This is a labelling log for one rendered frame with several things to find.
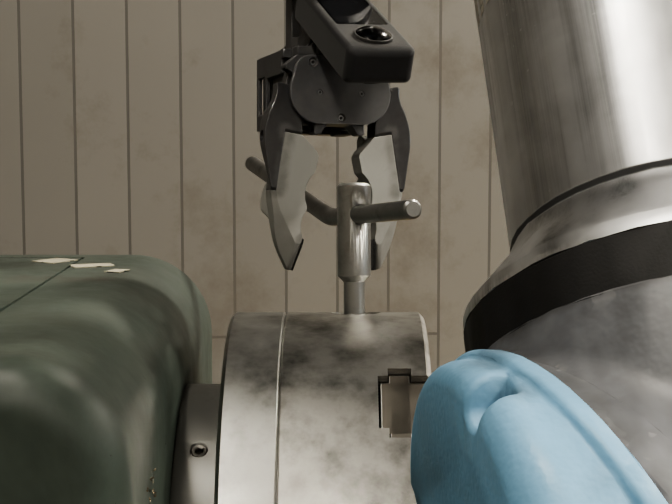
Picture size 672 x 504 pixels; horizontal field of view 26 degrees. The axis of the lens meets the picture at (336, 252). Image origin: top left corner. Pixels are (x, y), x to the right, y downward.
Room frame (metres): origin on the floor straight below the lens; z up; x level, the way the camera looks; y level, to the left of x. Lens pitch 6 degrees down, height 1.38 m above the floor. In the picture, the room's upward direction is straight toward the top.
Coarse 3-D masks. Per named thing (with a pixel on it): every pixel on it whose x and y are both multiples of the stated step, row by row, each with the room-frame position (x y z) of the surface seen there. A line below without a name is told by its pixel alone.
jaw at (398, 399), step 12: (384, 384) 0.85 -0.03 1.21; (396, 384) 0.85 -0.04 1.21; (408, 384) 0.85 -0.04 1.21; (420, 384) 0.85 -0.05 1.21; (384, 396) 0.85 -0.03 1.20; (396, 396) 0.85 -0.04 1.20; (408, 396) 0.85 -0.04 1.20; (384, 408) 0.84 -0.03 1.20; (396, 408) 0.84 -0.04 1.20; (408, 408) 0.84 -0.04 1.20; (384, 420) 0.83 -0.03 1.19; (396, 420) 0.83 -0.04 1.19; (408, 420) 0.83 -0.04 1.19; (396, 432) 0.82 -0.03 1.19; (408, 432) 0.82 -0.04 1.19
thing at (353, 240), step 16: (352, 192) 0.95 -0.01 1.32; (368, 192) 0.95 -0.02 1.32; (352, 208) 0.95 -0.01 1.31; (352, 224) 0.95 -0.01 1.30; (368, 224) 0.95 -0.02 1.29; (352, 240) 0.94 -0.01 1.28; (368, 240) 0.95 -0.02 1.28; (352, 256) 0.94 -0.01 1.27; (368, 256) 0.95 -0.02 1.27; (352, 272) 0.94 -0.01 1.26; (368, 272) 0.95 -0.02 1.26; (352, 288) 0.94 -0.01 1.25; (352, 304) 0.94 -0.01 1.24
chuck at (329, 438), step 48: (288, 336) 0.89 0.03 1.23; (336, 336) 0.89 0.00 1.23; (384, 336) 0.89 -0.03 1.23; (288, 384) 0.84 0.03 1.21; (336, 384) 0.84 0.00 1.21; (288, 432) 0.82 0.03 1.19; (336, 432) 0.82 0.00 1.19; (384, 432) 0.82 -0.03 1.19; (288, 480) 0.80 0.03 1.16; (336, 480) 0.80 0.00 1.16; (384, 480) 0.80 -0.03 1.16
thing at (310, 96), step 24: (288, 0) 1.05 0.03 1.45; (288, 24) 1.04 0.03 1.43; (288, 48) 1.04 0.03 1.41; (312, 48) 0.99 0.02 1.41; (264, 72) 1.04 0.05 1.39; (288, 72) 0.99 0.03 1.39; (312, 72) 0.98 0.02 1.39; (336, 72) 0.99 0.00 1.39; (264, 96) 1.05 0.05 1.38; (312, 96) 0.98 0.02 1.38; (336, 96) 0.99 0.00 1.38; (360, 96) 0.99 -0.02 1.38; (384, 96) 1.00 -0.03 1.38; (312, 120) 0.98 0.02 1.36; (336, 120) 0.99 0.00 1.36; (360, 120) 0.99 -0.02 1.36
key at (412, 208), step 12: (252, 156) 1.18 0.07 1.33; (252, 168) 1.16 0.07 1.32; (264, 168) 1.14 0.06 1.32; (264, 180) 1.13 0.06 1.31; (312, 204) 1.02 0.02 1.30; (324, 204) 1.01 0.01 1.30; (372, 204) 0.92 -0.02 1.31; (384, 204) 0.90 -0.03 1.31; (396, 204) 0.88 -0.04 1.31; (408, 204) 0.86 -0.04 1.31; (324, 216) 0.99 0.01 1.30; (336, 216) 0.97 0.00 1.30; (360, 216) 0.93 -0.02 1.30; (372, 216) 0.91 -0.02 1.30; (384, 216) 0.89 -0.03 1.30; (396, 216) 0.88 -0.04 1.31; (408, 216) 0.86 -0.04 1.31
